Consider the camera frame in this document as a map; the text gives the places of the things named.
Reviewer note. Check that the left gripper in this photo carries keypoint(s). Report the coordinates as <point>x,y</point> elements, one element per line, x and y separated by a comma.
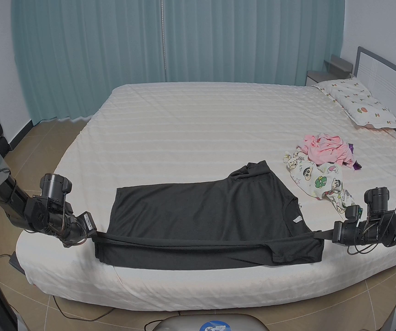
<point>79,228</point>

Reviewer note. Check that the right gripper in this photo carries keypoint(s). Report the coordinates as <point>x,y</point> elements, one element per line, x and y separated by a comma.
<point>346,233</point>

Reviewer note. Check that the black T-shirt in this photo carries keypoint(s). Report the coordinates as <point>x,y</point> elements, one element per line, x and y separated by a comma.
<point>201,219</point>

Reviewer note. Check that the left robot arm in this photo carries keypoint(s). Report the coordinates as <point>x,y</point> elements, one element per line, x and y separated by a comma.
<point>32,212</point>

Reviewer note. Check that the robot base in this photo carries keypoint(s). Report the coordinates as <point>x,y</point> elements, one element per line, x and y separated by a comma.
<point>208,322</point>

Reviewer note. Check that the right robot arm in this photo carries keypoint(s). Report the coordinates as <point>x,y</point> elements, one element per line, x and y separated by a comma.
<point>394,222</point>

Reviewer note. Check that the bed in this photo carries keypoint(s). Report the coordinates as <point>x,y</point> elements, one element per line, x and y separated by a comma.
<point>201,122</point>

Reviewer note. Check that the white printed pyjama garment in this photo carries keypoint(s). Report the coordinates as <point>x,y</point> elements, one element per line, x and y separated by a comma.
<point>317,181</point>

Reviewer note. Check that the purple garment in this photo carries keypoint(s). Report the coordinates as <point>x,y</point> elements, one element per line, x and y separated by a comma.
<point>355,164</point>

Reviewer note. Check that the pink garment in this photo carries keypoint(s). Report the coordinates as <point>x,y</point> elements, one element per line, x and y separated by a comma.
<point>325,150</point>

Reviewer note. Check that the white printed pillow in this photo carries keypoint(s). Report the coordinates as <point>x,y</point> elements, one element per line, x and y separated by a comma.
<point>360,102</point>

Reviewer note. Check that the grey bedside table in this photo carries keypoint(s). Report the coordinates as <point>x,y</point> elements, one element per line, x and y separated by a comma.
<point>339,66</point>

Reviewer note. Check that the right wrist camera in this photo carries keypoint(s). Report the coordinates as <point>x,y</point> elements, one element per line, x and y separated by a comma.
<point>353,212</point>

